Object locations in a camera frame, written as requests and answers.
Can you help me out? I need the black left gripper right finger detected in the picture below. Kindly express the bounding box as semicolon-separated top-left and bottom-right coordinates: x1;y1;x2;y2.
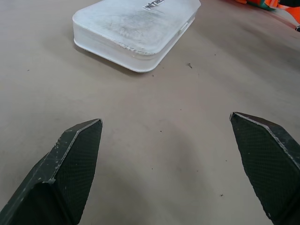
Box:
229;112;300;225

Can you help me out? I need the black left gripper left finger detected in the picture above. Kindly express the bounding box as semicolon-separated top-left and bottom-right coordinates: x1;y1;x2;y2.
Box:
0;118;103;225

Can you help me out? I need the white plastic lidded box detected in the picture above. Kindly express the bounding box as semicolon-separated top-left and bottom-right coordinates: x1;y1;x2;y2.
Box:
72;0;202;73

